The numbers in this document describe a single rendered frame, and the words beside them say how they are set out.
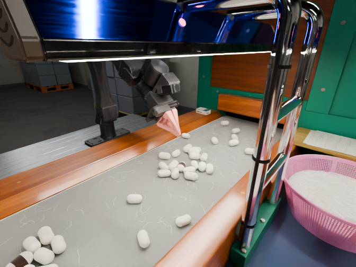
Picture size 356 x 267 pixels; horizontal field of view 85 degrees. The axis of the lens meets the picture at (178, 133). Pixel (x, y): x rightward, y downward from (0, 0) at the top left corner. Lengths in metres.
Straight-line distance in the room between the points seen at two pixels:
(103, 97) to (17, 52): 0.65
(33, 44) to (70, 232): 0.34
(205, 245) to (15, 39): 0.34
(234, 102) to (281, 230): 0.52
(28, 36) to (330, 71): 0.79
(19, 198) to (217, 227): 0.41
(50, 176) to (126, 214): 0.23
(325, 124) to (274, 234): 0.47
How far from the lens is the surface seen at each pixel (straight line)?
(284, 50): 0.27
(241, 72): 0.92
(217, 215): 0.40
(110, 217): 0.45
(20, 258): 0.42
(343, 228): 0.51
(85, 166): 0.58
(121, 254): 0.39
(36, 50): 0.20
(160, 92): 0.57
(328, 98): 0.84
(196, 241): 0.36
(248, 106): 0.85
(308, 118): 0.86
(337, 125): 0.86
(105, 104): 0.86
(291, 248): 0.52
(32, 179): 0.59
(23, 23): 0.21
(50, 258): 0.41
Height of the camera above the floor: 1.05
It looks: 24 degrees down
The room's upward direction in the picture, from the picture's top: straight up
